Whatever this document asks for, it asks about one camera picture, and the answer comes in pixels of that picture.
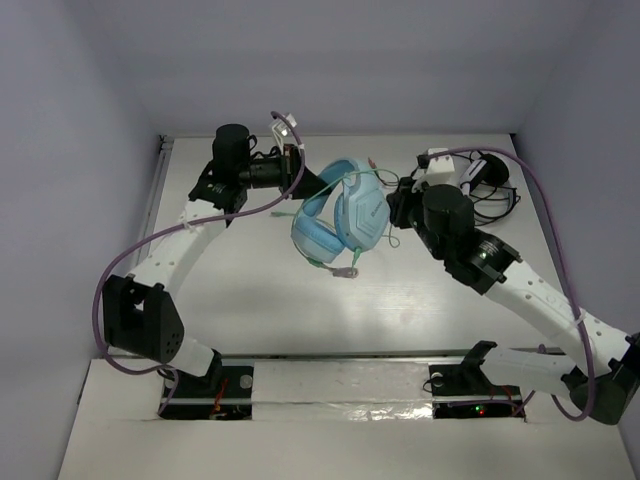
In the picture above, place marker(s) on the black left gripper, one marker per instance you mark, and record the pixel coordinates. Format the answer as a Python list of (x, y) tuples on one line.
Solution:
[(291, 168)]

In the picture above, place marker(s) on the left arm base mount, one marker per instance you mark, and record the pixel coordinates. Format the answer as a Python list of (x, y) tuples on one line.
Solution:
[(224, 393)]

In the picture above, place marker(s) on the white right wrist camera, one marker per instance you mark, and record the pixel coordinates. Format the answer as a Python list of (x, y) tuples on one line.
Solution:
[(435, 167)]

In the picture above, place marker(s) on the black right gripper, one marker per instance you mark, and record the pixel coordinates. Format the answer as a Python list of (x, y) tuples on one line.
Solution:
[(401, 199)]

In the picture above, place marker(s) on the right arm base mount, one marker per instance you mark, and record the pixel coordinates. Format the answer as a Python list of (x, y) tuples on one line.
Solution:
[(461, 391)]

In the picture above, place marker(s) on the light blue headphones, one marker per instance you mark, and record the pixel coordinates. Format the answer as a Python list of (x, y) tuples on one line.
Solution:
[(361, 213)]

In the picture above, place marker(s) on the aluminium side rail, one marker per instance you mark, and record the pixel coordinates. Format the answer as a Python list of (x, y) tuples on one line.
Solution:
[(149, 213)]

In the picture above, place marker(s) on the white front cover panel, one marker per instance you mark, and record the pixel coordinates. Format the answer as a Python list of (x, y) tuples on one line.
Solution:
[(345, 390)]

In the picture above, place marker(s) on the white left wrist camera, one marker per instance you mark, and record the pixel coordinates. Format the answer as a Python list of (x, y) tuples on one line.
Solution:
[(281, 128)]

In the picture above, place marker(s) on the white black headphones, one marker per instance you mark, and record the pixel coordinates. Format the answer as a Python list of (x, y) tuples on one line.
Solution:
[(486, 182)]

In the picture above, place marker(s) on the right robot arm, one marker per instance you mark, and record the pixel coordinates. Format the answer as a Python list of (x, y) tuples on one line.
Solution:
[(598, 368)]

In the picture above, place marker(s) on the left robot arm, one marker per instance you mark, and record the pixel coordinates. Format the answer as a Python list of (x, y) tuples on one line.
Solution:
[(133, 306)]

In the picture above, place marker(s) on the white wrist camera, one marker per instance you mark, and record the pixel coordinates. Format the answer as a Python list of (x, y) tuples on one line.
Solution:
[(281, 128), (435, 167)]

